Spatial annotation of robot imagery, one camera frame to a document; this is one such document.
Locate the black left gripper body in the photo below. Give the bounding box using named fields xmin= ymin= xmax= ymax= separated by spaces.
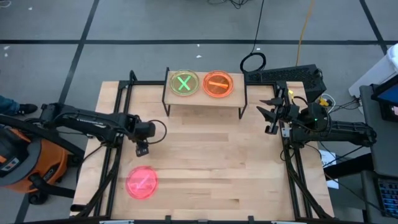
xmin=134 ymin=119 xmax=157 ymax=142

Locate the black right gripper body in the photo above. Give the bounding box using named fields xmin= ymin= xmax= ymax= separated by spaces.
xmin=273 ymin=88 xmax=301 ymax=125

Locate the wooden shelf with black legs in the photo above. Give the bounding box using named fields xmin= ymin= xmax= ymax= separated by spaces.
xmin=161 ymin=67 xmax=248 ymax=119

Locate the white paper sheet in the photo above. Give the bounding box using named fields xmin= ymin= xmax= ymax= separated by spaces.
xmin=319 ymin=149 xmax=340 ymax=190

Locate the black desk foot bar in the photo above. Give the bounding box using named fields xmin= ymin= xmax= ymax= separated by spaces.
xmin=323 ymin=152 xmax=374 ymax=180

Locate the white cart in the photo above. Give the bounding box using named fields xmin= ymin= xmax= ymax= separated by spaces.
xmin=348 ymin=43 xmax=398 ymax=98

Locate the orange shop vacuum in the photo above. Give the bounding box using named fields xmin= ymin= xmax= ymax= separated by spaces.
xmin=0 ymin=124 xmax=85 ymax=206

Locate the grey desk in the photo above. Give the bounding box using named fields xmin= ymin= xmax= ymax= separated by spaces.
xmin=359 ymin=85 xmax=398 ymax=224

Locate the black monitor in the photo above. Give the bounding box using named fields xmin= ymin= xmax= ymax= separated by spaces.
xmin=371 ymin=81 xmax=398 ymax=123

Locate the backlit keyboard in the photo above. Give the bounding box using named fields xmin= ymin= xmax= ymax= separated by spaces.
xmin=376 ymin=177 xmax=398 ymax=218

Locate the person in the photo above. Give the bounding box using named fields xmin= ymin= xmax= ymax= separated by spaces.
xmin=0 ymin=95 xmax=39 ymax=116

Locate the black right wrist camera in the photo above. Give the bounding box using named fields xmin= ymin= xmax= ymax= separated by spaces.
xmin=265 ymin=122 xmax=280 ymax=136

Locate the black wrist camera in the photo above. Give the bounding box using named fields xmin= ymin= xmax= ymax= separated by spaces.
xmin=265 ymin=122 xmax=280 ymax=136
xmin=135 ymin=140 xmax=150 ymax=157

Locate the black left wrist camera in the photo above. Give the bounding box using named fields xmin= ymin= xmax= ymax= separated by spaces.
xmin=135 ymin=140 xmax=150 ymax=157

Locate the coiled black cable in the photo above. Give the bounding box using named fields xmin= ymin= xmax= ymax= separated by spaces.
xmin=239 ymin=52 xmax=267 ymax=74

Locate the black vertical frame post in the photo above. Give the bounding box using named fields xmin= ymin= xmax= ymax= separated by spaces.
xmin=70 ymin=70 xmax=335 ymax=224

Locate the black hanging cable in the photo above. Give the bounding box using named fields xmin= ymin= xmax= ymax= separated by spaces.
xmin=251 ymin=0 xmax=265 ymax=54

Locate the yellow hanging cord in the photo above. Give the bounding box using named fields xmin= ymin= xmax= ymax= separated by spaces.
xmin=295 ymin=0 xmax=317 ymax=67

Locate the black cable bundle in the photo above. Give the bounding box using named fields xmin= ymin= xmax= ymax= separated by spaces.
xmin=207 ymin=0 xmax=253 ymax=9

